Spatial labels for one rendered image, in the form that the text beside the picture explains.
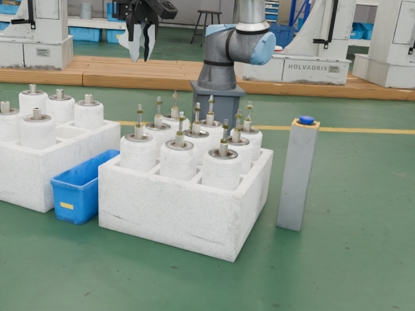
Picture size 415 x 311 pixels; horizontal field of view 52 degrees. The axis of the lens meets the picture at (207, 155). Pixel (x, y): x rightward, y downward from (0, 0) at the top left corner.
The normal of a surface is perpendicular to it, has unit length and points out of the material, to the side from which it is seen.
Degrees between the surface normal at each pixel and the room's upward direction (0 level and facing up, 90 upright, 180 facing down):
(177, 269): 0
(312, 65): 90
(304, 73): 90
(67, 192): 92
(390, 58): 90
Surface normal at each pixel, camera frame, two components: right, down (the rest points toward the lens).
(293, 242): 0.08, -0.94
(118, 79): 0.16, 0.35
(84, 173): 0.93, 0.16
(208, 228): -0.33, 0.30
